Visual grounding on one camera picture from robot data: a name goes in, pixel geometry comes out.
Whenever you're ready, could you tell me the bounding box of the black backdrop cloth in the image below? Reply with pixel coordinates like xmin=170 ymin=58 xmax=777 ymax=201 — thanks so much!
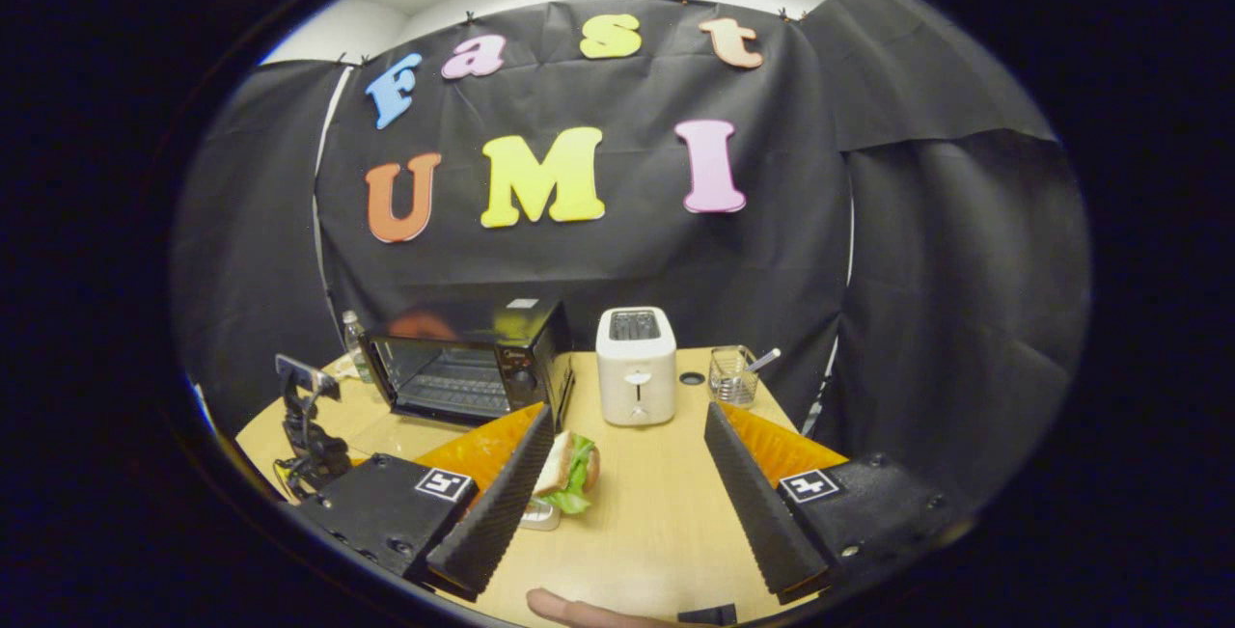
xmin=172 ymin=0 xmax=1093 ymax=513

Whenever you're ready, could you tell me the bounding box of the white toaster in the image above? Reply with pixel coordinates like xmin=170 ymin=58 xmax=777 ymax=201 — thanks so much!
xmin=594 ymin=306 xmax=678 ymax=427

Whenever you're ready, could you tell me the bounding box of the clear plastic water bottle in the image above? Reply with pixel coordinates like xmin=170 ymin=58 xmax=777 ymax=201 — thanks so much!
xmin=342 ymin=310 xmax=374 ymax=385

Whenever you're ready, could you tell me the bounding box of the wire mesh basket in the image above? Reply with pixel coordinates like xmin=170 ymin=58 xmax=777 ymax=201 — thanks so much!
xmin=708 ymin=345 xmax=759 ymax=409

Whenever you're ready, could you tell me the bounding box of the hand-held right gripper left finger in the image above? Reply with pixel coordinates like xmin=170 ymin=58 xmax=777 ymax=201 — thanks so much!
xmin=292 ymin=403 xmax=558 ymax=602

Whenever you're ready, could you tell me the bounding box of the black electric oven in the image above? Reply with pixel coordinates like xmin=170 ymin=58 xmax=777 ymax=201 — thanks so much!
xmin=365 ymin=296 xmax=577 ymax=432

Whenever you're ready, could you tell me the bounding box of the lettuce sandwich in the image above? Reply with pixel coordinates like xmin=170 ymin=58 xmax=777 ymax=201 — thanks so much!
xmin=531 ymin=430 xmax=602 ymax=517

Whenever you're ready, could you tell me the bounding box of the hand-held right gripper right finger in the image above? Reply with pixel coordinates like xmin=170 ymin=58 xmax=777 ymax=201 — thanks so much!
xmin=702 ymin=402 xmax=974 ymax=607

